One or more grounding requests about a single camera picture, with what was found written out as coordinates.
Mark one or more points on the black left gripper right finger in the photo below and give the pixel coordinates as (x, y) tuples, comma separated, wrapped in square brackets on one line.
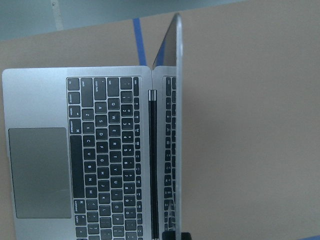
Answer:
[(185, 236)]

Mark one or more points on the grey laptop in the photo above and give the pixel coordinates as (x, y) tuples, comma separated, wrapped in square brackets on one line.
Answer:
[(96, 152)]

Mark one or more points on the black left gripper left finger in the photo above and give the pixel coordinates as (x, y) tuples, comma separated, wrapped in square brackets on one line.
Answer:
[(168, 235)]

